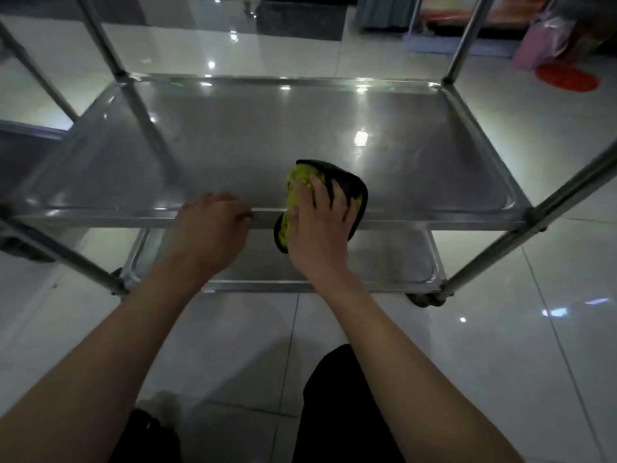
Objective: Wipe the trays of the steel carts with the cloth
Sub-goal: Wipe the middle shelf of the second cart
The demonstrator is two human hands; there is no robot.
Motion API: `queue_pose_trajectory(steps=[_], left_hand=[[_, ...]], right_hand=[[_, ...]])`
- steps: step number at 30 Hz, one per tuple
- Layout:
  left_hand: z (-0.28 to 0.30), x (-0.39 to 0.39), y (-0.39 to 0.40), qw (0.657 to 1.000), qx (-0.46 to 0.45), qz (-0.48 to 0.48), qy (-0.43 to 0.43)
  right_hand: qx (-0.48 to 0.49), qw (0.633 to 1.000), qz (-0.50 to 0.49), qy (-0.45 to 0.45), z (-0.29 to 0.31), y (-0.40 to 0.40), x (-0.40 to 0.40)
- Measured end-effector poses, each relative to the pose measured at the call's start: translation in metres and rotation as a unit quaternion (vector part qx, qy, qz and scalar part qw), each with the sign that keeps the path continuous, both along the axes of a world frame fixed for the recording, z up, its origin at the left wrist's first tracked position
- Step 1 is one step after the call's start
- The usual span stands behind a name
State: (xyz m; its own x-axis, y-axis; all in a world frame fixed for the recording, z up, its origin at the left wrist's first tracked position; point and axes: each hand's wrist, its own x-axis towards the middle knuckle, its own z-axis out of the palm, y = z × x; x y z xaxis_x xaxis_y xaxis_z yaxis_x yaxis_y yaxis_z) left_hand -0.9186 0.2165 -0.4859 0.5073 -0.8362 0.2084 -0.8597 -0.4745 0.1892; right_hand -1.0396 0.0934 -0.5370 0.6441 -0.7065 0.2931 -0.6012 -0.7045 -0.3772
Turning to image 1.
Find brown paper bag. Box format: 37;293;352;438
571;23;617;63

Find black grip steel cart handle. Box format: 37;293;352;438
439;0;617;298

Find grey and yellow cleaning cloth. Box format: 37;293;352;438
273;158;369;254

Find black trousers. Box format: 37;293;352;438
111;344;406;463

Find person's left forearm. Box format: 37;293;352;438
0;262;213;463

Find pink plastic bag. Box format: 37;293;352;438
512;14;577;72

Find dark blue sneaker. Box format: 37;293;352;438
134;390;184;430

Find orange banner on stand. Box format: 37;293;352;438
404;0;560;59

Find person's right hand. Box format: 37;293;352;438
287;174;360;280

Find person's right forearm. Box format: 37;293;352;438
313;264;524;463

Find person's left hand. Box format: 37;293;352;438
168;191;253;280

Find dark floor mat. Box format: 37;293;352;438
255;0;348;42

